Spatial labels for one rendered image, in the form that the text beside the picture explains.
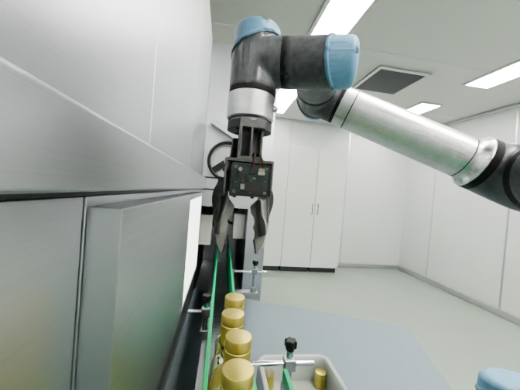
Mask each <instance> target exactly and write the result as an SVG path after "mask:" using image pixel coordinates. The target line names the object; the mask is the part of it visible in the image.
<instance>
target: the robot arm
mask: <svg viewBox="0 0 520 390"><path fill-rule="evenodd" d="M359 53H360V42H359V39H358V37H357V36H356V35H353V34H336V33H334V32H331V33H329V34H321V35H301V36H284V35H280V29H279V27H278V26H277V24H276V23H275V22H273V21H272V20H271V19H263V18H262V17H261V16H251V17H248V18H246V19H243V20H242V21H240V22H239V23H238V25H237V27H236V29H235V32H234V44H233V47H232V50H231V78H230V88H229V94H228V102H227V119H228V123H227V130H228V131H229V132H230V133H232V134H236V135H238V139H236V138H233V139H232V145H231V154H230V157H225V165H224V168H223V171H224V177H222V176H219V177H218V181H217V184H216V186H215V188H214V191H213V194H212V206H213V213H214V233H215V239H216V242H217V246H218V248H219V250H220V252H223V250H224V246H225V242H226V237H225V232H226V230H227V229H228V218H229V217H230V215H231V214H232V213H233V211H234V204H233V203H232V202H231V201H230V199H229V196H232V197H236V196H244V197H250V198H251V199H254V197H257V198H258V199H257V200H256V201H255V202H254V203H253V204H252V205H251V206H250V210H251V214H252V216H253V218H254V225H253V229H254V232H255V236H254V239H253V244H254V250H255V254H258V252H259V251H260V249H261V247H262V245H263V243H264V240H265V236H266V235H267V231H268V230H267V229H268V225H269V215H270V213H271V210H272V206H273V201H274V196H273V192H272V179H273V170H274V162H273V161H265V160H263V158H262V142H263V137H266V136H269V135H271V133H272V123H273V115H274V113H276V112H277V111H278V108H277V107H276V106H274V103H275V94H276V89H283V90H296V93H297V96H296V101H297V105H298V107H299V109H300V111H301V113H302V114H303V116H304V117H306V118H308V119H310V120H320V119H323V120H324V121H327V122H329V123H331V124H333V125H336V126H338V127H340V128H342V129H345V130H347V131H349V132H352V133H354V134H355V135H359V136H360V137H362V138H365V139H367V140H370V141H372V142H374V143H377V144H379V145H381V146H384V147H385V148H387V149H391V150H392V151H394V152H397V153H399V154H401V155H404V156H406V157H409V158H410V159H413V160H415V161H417V162H419V163H422V164H424V165H426V166H429V167H431V168H433V169H436V170H438V171H440V172H442V173H445V174H446V175H449V176H451V178H452V181H453V183H454V184H456V185H458V186H460V187H462V188H464V189H466V190H469V191H471V192H473V193H475V194H477V195H479V196H481V197H484V198H486V199H488V200H490V201H493V202H495V203H496V204H500V205H501V206H504V207H507V208H509V209H512V210H516V211H518V212H520V144H512V143H507V142H503V141H500V140H498V139H495V138H492V137H487V138H483V139H477V138H475V137H473V136H471V135H468V134H465V133H463V132H460V131H457V130H456V129H453V128H451V127H448V126H446V125H443V124H440V123H439V122H436V121H433V120H431V119H428V118H425V117H423V116H422V115H418V114H416V113H414V112H411V111H408V110H406V109H404V108H400V107H399V106H396V105H394V104H391V103H389V102H387V101H383V100H382V99H379V98H377V97H374V96H371V95H370V94H366V93H364V92H362V91H359V90H357V89H354V88H352V86H353V84H354V81H355V77H356V74H357V70H358V61H359ZM228 191H229V196H228ZM475 388H476V390H520V373H517V372H514V371H509V370H506V369H502V368H484V369H482V370H480V371H479V373H478V376H477V383H476V384H475Z"/></svg>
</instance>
